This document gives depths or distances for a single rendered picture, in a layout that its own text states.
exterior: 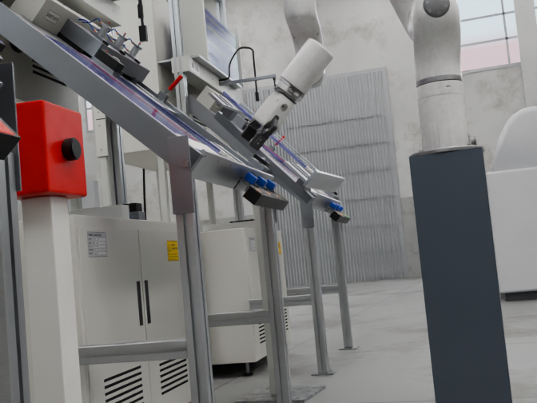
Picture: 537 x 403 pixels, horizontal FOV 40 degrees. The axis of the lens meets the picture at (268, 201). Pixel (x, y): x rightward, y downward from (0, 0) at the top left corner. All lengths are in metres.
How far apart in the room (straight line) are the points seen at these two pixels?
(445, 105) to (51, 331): 1.12
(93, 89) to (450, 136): 0.88
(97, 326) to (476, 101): 10.99
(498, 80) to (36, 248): 11.48
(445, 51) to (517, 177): 3.98
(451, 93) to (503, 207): 3.96
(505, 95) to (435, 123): 10.55
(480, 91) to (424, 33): 10.56
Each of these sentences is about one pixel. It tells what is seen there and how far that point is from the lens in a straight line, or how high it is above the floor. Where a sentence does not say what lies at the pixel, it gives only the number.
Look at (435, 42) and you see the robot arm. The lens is 1.97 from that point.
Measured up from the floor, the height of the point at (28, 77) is 1.08.
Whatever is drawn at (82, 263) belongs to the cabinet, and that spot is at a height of 0.51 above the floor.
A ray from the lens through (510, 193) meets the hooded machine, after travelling 5.90.
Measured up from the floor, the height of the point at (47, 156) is 0.68.
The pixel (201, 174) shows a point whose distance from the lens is 1.75.
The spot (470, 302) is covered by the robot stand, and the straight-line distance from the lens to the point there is 1.89.
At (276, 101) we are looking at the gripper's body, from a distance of 1.99.
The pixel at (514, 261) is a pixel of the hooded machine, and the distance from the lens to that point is 5.89.
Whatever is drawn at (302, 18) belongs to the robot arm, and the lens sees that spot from 2.03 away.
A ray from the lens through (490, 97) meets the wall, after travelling 12.49.
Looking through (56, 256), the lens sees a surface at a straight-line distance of 1.34.
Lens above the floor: 0.47
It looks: 5 degrees up
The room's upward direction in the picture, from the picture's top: 5 degrees counter-clockwise
